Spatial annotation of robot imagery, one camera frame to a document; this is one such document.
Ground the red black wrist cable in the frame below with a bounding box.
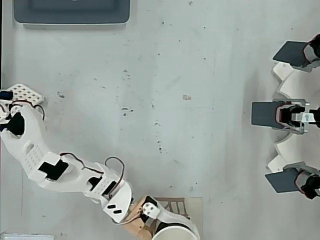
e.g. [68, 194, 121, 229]
[104, 156, 126, 193]

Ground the red black forearm cable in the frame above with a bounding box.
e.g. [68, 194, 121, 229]
[59, 152, 106, 176]

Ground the grey plastic tray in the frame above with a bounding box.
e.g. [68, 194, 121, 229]
[12, 0, 131, 26]

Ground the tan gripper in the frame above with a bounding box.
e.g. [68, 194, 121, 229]
[122, 195, 201, 240]

